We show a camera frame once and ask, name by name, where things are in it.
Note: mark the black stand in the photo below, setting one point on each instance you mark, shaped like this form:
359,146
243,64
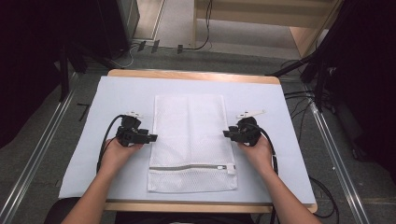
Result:
319,84

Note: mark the person's dark clothing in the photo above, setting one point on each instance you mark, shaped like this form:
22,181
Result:
186,218

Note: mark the person's right hand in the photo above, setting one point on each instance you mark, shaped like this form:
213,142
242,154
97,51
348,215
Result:
258,155

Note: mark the pale blue table mat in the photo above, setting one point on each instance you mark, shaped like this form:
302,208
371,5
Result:
109,102

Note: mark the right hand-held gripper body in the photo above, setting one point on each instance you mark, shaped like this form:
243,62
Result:
249,130

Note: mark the metal floor rail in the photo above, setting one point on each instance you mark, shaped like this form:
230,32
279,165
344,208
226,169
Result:
339,168
34,155

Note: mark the person's left hand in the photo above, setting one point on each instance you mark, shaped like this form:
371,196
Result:
118,155

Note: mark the wooden table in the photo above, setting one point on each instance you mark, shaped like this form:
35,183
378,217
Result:
193,74

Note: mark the dark cabinet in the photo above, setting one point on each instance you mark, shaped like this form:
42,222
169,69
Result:
120,25

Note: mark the black curtain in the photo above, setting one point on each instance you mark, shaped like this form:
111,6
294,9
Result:
28,62
367,77

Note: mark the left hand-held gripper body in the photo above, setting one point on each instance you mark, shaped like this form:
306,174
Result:
130,130

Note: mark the white mesh laundry bag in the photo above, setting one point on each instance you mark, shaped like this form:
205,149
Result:
193,137

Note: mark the wooden frame furniture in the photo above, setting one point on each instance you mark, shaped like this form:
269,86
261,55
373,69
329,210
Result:
258,14

